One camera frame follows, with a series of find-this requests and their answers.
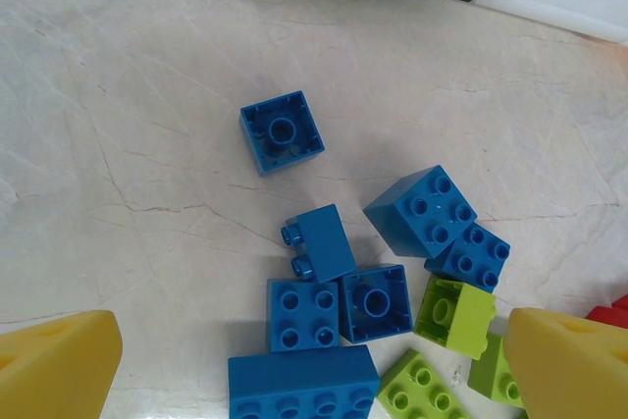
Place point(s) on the blue two-by-two lego brick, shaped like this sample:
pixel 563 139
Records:
pixel 309 134
pixel 392 223
pixel 375 303
pixel 478 262
pixel 303 313
pixel 324 242

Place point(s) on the green two-by-four lego brick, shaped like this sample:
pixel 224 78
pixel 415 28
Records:
pixel 422 389

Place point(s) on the blue two-by-four lego brick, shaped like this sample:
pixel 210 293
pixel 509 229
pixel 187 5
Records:
pixel 299 375

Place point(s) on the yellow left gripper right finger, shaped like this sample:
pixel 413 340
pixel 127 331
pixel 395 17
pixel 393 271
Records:
pixel 579 375

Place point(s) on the green two-by-two lego brick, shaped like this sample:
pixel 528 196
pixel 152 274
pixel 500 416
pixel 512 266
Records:
pixel 490 375
pixel 466 321

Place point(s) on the red lego brick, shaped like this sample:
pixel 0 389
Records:
pixel 608 316

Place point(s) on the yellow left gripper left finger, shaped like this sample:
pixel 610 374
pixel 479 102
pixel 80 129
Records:
pixel 49 375

